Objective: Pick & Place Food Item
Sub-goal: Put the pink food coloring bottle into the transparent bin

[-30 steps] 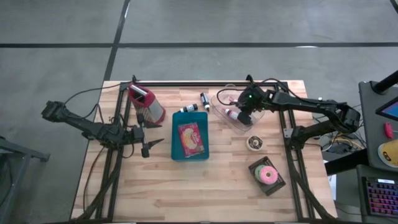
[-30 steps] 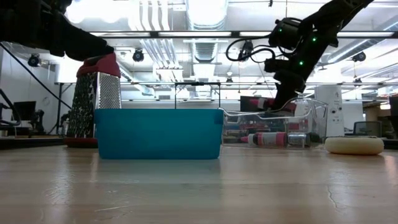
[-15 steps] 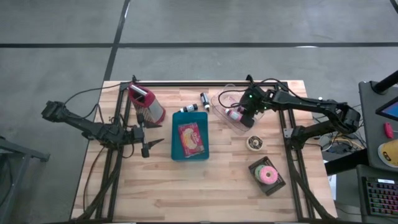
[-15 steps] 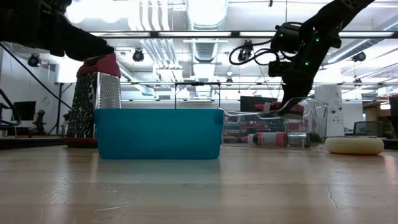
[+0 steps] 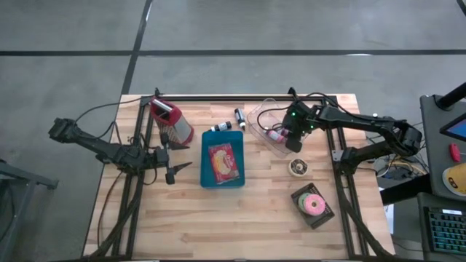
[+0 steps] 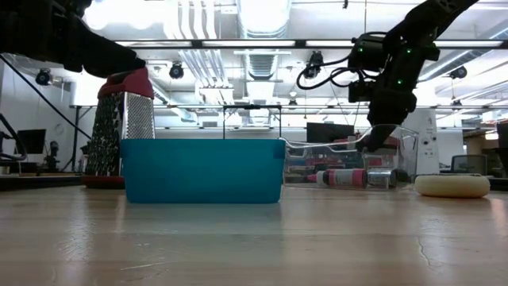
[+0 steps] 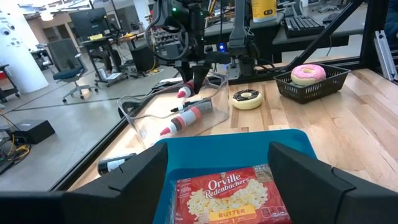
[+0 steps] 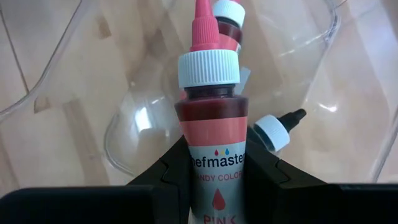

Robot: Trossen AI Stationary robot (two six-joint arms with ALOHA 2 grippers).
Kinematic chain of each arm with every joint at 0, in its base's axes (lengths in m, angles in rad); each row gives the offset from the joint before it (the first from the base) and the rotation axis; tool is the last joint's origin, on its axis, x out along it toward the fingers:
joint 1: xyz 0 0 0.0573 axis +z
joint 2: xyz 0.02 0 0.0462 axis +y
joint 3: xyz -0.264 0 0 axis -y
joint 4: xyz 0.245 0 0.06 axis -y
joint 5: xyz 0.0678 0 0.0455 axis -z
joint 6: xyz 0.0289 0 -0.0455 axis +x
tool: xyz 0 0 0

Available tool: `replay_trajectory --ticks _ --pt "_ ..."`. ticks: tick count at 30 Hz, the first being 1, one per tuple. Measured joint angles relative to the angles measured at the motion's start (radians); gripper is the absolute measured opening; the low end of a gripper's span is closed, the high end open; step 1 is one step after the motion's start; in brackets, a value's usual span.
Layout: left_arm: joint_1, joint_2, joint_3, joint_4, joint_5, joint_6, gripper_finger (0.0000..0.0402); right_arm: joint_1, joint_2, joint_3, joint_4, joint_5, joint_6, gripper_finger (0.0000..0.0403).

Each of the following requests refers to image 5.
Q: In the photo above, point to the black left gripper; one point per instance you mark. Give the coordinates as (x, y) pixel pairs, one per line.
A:
(158, 158)

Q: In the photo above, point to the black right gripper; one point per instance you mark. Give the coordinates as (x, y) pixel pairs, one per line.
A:
(300, 118)

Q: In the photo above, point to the pink food colouring bottle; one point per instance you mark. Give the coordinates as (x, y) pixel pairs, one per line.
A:
(275, 135)

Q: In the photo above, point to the chocolate frosted donut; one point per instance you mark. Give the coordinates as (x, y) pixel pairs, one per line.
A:
(298, 167)

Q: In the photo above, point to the red popcorn packet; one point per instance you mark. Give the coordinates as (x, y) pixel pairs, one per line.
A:
(223, 163)

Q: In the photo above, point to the blue plastic bin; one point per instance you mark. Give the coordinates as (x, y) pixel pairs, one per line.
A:
(222, 136)

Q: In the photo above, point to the green frosted donut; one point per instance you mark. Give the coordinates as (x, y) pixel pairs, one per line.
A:
(301, 203)

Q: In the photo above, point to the black food colouring bottle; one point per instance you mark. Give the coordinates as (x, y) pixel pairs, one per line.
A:
(239, 117)
(221, 126)

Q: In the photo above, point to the pink frosted donut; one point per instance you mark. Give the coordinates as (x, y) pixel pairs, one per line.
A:
(315, 204)

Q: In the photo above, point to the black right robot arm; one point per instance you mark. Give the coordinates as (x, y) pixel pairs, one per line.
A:
(364, 122)

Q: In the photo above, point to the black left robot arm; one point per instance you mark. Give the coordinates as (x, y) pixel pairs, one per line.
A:
(102, 149)

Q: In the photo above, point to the clear plastic tray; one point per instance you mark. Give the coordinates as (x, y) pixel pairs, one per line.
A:
(280, 151)

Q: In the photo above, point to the black mesh basket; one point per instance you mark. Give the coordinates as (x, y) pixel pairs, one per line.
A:
(320, 220)

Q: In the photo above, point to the grey side desk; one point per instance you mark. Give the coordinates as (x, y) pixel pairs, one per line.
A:
(429, 120)

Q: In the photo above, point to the grey metal cart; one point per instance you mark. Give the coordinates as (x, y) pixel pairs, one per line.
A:
(22, 178)

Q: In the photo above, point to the red computer mouse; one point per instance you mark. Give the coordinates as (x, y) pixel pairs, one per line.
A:
(454, 152)

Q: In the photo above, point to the monitor with blue screen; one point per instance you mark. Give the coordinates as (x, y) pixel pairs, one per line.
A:
(457, 128)

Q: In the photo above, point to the black monitor pole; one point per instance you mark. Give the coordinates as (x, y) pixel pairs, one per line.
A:
(451, 96)

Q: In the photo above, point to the black backlit keyboard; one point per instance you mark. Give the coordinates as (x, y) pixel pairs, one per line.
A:
(448, 231)

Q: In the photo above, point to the black frame clamp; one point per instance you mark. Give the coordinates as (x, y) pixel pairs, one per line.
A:
(157, 91)
(291, 91)

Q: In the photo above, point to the black aluminium frame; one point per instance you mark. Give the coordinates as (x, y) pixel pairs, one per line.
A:
(236, 98)

